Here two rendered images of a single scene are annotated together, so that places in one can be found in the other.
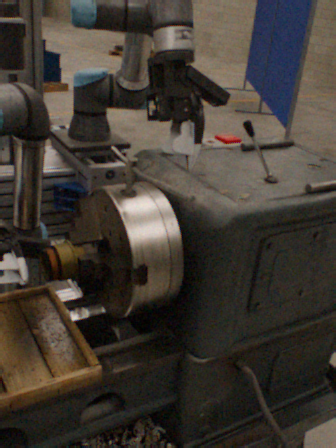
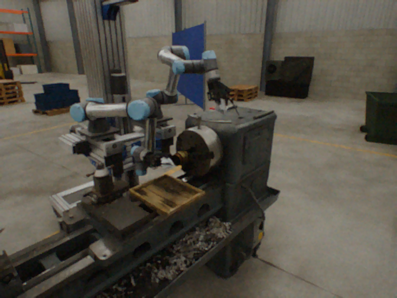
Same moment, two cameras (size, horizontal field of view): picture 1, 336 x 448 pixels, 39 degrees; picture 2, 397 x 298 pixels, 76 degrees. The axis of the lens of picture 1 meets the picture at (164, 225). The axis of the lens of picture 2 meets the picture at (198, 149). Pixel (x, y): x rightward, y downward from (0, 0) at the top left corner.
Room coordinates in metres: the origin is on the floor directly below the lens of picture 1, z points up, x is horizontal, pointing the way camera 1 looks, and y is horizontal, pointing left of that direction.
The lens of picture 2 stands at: (-0.48, 0.49, 1.69)
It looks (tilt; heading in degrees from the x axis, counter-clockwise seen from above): 21 degrees down; 345
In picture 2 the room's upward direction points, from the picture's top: straight up
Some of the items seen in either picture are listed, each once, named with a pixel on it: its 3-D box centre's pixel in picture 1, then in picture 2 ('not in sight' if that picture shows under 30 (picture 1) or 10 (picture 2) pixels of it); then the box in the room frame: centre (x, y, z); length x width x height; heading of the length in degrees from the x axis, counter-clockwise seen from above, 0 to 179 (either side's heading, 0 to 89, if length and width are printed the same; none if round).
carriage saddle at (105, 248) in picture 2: not in sight; (105, 222); (0.65, 0.66, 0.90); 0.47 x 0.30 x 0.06; 32
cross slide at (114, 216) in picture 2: not in sight; (111, 207); (0.69, 0.63, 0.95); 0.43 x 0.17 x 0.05; 32
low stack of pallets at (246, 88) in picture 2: not in sight; (242, 92); (8.47, -3.69, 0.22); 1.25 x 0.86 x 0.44; 132
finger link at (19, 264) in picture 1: (10, 266); (165, 161); (0.87, 0.32, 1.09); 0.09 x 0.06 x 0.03; 32
